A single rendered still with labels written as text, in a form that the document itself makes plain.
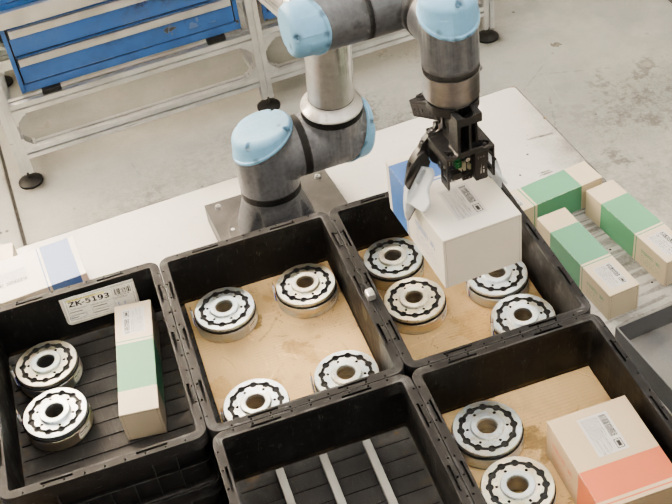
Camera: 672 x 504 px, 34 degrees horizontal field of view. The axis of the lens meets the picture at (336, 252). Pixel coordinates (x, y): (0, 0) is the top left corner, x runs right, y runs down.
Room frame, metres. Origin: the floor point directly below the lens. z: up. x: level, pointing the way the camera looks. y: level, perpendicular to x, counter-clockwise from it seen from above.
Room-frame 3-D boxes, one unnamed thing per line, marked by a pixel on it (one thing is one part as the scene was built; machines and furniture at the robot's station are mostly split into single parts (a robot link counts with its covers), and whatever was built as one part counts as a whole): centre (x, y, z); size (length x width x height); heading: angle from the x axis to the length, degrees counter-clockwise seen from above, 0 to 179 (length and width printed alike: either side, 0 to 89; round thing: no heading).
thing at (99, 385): (1.18, 0.40, 0.87); 0.40 x 0.30 x 0.11; 12
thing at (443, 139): (1.20, -0.18, 1.25); 0.09 x 0.08 x 0.12; 15
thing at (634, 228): (1.50, -0.56, 0.73); 0.24 x 0.06 x 0.06; 20
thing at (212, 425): (1.24, 0.11, 0.92); 0.40 x 0.30 x 0.02; 12
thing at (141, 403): (1.23, 0.34, 0.86); 0.24 x 0.06 x 0.06; 4
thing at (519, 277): (1.31, -0.26, 0.86); 0.10 x 0.10 x 0.01
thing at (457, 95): (1.20, -0.19, 1.33); 0.08 x 0.08 x 0.05
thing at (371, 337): (1.24, 0.11, 0.87); 0.40 x 0.30 x 0.11; 12
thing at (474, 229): (1.22, -0.18, 1.09); 0.20 x 0.12 x 0.09; 15
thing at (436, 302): (1.29, -0.11, 0.86); 0.10 x 0.10 x 0.01
